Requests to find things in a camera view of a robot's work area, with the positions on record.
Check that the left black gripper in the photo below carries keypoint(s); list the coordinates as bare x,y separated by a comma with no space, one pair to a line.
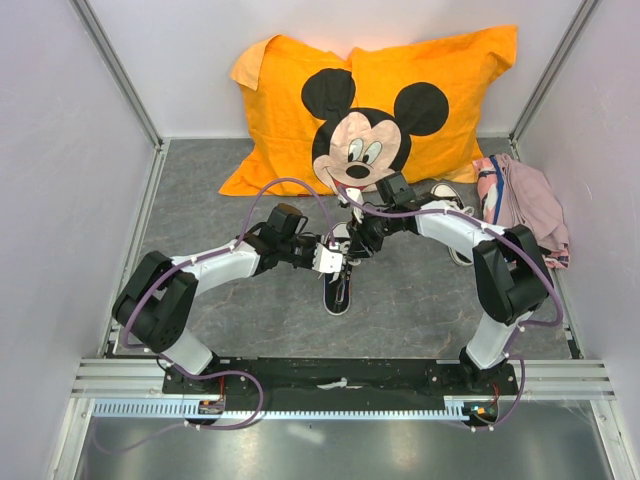
309,263

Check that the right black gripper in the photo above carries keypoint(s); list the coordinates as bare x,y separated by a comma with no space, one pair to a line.
361,240

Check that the black canvas sneaker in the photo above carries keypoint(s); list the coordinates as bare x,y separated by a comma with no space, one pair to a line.
337,286

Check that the white shoelace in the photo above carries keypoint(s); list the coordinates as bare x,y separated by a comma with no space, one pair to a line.
350,260

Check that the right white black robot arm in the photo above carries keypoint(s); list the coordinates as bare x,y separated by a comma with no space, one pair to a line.
512,280

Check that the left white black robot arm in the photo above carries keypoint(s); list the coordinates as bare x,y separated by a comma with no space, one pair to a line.
156,302

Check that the white tape scrap on base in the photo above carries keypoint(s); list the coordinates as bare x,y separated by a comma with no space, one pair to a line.
343,383

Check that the orange Mickey Mouse pillow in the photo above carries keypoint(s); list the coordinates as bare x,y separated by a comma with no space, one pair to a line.
320,122

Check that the pink folded cloth pile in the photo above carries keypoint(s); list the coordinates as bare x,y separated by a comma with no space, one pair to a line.
512,193

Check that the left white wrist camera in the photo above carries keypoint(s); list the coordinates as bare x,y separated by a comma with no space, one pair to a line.
329,259

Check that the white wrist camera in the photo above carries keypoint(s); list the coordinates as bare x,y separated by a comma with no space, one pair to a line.
329,259
353,198

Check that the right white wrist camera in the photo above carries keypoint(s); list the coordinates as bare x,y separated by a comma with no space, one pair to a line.
353,198

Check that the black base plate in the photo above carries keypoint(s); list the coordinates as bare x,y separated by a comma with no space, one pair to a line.
304,385

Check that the slotted grey cable duct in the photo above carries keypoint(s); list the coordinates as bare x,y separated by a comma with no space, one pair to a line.
183,409

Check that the right aluminium frame post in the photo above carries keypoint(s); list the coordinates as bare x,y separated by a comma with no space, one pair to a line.
568,41

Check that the aluminium frame post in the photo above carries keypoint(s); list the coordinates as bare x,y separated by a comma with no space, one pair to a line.
568,41
106,50

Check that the aluminium front rail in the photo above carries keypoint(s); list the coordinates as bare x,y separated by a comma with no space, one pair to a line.
577,379

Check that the left aluminium frame post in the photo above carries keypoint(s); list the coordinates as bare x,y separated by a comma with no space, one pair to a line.
106,50

